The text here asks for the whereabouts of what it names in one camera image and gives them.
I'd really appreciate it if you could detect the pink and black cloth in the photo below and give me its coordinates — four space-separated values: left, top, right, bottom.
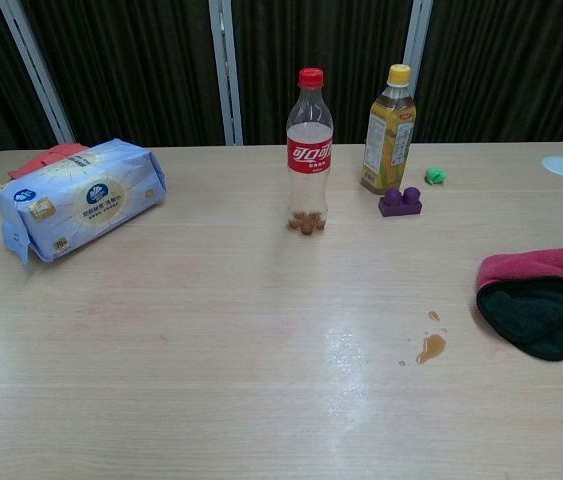
475 248 563 363

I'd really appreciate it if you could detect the dark pleated curtain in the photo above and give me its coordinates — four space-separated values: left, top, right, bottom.
0 0 563 170

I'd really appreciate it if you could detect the brown liquid spill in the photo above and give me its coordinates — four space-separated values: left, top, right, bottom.
398 310 449 367

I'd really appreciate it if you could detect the tea bottle yellow cap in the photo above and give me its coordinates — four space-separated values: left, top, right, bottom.
359 63 417 195

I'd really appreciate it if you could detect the red paper packet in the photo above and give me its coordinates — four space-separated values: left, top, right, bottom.
8 142 88 180

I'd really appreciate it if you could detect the blue tissue pack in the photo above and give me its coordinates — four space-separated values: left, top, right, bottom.
0 138 168 271

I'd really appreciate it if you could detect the purple building block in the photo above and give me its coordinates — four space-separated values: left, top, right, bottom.
378 186 424 219

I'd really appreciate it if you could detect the grey metal frame post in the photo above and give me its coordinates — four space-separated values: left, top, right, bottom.
0 0 76 145
208 0 245 147
402 0 435 104

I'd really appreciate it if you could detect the clear cola bottle red label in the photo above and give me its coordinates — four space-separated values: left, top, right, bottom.
285 67 336 236

